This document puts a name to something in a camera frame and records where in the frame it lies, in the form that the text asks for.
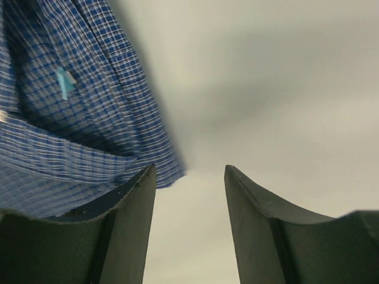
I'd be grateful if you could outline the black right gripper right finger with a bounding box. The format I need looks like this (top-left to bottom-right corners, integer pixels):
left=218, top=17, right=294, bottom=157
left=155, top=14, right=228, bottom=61
left=224, top=165, right=378, bottom=283

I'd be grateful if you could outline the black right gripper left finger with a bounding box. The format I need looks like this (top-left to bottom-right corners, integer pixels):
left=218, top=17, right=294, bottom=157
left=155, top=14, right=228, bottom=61
left=1, top=165, right=156, bottom=283

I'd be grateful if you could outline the blue plaid long sleeve shirt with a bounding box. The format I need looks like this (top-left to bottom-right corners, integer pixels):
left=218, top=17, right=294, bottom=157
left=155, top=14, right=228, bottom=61
left=1, top=1, right=184, bottom=217

